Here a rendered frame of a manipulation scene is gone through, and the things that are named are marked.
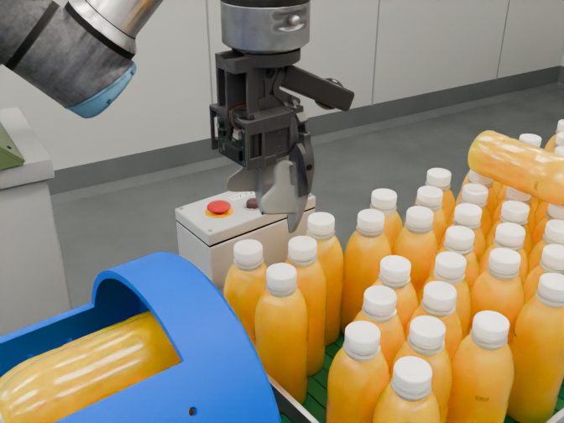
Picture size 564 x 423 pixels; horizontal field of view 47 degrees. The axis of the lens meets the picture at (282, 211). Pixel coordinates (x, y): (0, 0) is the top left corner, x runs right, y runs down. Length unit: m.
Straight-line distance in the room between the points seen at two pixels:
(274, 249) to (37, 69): 0.54
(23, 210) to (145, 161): 2.44
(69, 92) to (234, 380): 0.81
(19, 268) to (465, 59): 3.94
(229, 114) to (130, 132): 2.94
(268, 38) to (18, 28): 0.68
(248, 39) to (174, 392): 0.33
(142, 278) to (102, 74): 0.70
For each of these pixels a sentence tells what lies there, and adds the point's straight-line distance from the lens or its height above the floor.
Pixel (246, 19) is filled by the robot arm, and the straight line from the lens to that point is 0.63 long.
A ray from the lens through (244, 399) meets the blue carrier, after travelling 0.56.
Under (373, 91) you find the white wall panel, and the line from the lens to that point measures 4.34.
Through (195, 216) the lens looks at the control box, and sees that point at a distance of 0.97.
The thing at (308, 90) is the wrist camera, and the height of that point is 1.35.
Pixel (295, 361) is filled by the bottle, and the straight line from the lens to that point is 0.86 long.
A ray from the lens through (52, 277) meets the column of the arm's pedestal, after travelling 1.35.
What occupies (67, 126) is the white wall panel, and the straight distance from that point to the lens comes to 3.49.
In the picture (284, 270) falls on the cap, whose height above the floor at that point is 1.11.
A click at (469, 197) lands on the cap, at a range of 1.05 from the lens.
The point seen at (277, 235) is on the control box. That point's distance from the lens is 1.00.
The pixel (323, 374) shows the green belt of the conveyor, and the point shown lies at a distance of 0.98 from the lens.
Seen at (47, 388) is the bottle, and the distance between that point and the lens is 0.57.
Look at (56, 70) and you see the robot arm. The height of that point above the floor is 1.24.
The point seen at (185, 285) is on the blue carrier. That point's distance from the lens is 0.59.
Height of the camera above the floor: 1.57
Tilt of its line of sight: 29 degrees down
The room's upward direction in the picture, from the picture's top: straight up
